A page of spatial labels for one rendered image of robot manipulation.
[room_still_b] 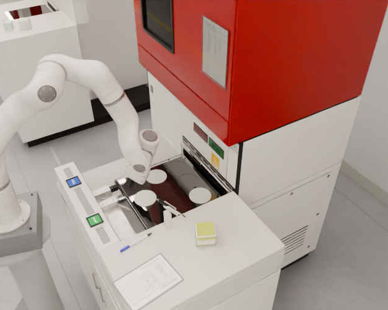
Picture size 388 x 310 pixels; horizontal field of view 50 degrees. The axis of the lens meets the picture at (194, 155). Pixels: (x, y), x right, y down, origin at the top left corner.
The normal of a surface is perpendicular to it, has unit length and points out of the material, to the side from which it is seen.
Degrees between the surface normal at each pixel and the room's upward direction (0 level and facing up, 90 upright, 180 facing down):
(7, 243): 90
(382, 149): 90
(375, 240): 0
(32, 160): 0
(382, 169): 90
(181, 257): 0
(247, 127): 90
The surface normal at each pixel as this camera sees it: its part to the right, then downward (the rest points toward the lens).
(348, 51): 0.52, 0.55
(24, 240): 0.27, 0.62
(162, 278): 0.00, -0.76
